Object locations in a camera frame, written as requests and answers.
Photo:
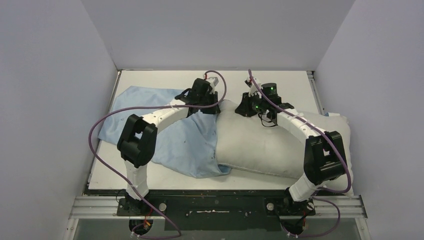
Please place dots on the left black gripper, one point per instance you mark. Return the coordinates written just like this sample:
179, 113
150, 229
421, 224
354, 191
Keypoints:
211, 111

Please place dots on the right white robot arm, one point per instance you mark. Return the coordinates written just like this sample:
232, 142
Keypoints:
324, 155

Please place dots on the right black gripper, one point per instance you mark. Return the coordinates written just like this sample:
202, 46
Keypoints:
247, 108

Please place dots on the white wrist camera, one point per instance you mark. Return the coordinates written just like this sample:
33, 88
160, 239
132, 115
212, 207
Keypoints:
213, 82
253, 86

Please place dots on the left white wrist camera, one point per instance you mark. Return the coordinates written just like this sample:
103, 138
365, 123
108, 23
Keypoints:
213, 82

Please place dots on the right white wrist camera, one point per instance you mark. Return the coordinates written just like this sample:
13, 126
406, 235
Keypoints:
253, 86

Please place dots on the white pillow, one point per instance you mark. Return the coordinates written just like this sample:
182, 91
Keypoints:
243, 143

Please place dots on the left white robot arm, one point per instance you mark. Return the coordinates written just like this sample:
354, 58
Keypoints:
137, 142

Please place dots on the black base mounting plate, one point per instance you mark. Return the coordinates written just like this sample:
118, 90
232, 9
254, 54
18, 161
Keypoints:
260, 209

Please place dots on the light blue pillowcase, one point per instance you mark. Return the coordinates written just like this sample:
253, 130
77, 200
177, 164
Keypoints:
188, 146

